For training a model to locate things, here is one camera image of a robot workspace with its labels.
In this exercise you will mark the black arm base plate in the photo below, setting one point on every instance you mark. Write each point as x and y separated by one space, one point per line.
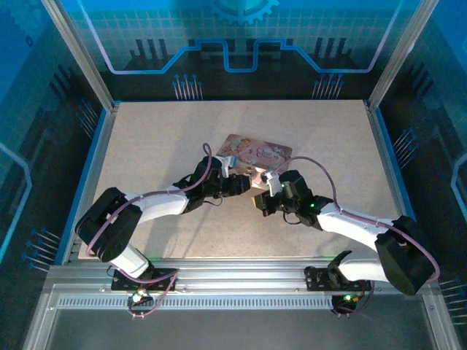
317 279
160 279

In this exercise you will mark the pink storybook print box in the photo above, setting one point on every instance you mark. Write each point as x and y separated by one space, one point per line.
262 153

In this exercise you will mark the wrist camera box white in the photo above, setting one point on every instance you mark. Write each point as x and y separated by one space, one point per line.
225 164
271 180

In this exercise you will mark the aluminium frame crossbeam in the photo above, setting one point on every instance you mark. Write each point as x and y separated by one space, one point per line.
237 271

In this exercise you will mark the aluminium frame post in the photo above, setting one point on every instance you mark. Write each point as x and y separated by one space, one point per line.
78 54
397 54

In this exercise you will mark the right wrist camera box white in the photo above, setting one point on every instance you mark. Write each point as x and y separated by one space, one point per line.
271 180

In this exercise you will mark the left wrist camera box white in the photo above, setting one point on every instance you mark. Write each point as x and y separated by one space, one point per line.
225 164

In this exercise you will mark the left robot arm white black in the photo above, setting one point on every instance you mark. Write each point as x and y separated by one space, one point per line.
160 204

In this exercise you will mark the aluminium table side rail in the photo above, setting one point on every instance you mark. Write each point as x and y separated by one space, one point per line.
98 156
386 156

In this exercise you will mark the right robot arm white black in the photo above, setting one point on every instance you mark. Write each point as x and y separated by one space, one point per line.
357 222

